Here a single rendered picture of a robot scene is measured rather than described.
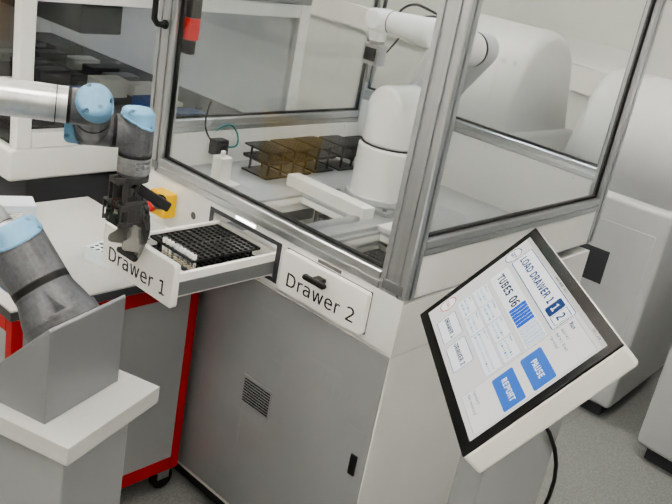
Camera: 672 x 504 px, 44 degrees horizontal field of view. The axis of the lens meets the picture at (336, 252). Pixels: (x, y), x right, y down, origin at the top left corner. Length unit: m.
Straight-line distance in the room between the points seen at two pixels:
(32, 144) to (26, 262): 1.14
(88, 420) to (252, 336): 0.75
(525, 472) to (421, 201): 0.61
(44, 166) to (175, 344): 0.76
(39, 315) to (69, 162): 1.27
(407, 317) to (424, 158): 0.38
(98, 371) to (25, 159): 1.17
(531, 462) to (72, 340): 0.89
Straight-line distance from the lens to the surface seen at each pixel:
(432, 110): 1.82
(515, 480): 1.68
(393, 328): 1.97
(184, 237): 2.20
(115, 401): 1.76
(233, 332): 2.38
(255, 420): 2.41
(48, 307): 1.66
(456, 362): 1.61
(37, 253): 1.68
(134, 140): 1.92
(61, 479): 1.74
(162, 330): 2.39
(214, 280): 2.08
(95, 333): 1.69
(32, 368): 1.65
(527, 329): 1.54
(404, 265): 1.92
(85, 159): 2.89
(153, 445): 2.61
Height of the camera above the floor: 1.71
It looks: 21 degrees down
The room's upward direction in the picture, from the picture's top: 11 degrees clockwise
